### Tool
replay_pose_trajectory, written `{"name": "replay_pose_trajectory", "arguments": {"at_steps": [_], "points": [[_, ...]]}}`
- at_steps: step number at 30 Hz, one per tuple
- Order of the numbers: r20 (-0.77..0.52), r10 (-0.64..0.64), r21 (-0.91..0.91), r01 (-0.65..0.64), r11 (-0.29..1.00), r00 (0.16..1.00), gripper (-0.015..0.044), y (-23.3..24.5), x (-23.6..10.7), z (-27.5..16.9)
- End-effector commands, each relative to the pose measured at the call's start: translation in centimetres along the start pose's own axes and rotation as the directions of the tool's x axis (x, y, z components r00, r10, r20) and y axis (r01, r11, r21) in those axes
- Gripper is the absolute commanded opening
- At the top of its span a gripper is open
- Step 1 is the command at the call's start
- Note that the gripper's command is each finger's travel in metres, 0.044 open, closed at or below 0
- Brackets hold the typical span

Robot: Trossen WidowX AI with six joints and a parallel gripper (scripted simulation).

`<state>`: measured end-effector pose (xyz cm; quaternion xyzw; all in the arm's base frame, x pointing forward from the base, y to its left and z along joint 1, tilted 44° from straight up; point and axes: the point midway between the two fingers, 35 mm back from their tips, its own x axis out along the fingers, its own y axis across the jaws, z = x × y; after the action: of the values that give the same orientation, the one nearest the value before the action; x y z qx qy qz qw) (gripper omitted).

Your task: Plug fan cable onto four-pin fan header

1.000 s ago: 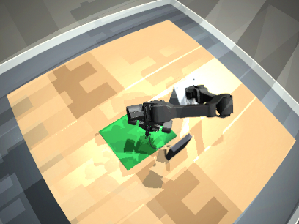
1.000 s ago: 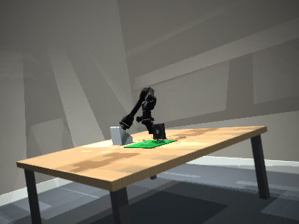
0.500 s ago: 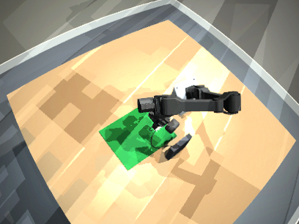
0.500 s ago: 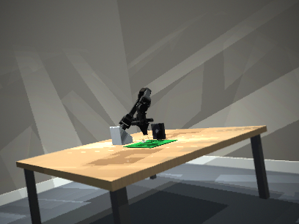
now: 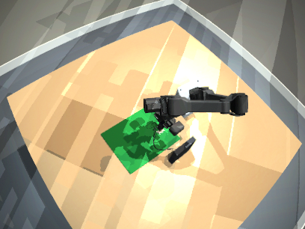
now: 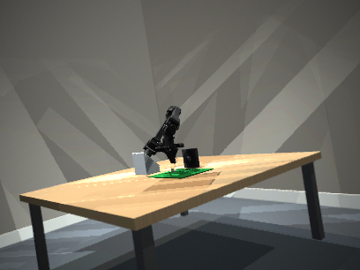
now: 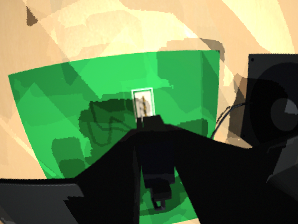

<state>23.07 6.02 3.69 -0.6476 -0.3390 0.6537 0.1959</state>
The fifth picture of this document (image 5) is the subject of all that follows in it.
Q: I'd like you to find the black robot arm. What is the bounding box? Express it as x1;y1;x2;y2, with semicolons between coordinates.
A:
144;86;248;118

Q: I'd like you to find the black cooling fan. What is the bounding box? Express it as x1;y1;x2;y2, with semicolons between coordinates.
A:
168;136;196;164

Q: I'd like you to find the green circuit board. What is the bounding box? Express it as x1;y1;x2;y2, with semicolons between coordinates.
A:
101;109;180;174

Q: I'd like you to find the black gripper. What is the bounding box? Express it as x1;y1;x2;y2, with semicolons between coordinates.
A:
154;112;184;136

